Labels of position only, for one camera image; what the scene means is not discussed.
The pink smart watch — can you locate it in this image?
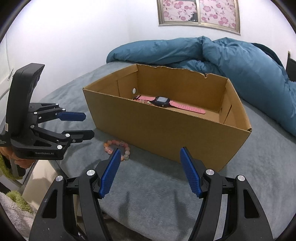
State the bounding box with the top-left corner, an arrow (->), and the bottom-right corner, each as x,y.
133,95 -> 206,114

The left fuzzy sleeve forearm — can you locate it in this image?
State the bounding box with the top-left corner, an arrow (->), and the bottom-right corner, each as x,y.
1,154 -> 36,240

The left hand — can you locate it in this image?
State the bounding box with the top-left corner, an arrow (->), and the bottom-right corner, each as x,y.
1,147 -> 35,180

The grey plush bed blanket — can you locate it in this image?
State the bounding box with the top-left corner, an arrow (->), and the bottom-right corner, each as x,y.
42,62 -> 295,240

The brown cardboard box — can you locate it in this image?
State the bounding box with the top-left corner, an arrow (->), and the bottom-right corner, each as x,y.
83,64 -> 252,171

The blue duvet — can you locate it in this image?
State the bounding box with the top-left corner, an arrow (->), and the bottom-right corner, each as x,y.
106,36 -> 295,135

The black headboard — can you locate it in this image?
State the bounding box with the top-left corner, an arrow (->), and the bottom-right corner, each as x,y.
285,51 -> 296,82

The floral framed window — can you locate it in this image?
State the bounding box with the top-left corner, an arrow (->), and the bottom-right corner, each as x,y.
157,0 -> 240,35

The small pink bead bracelet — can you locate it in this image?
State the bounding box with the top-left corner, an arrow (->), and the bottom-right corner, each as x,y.
103,139 -> 131,162

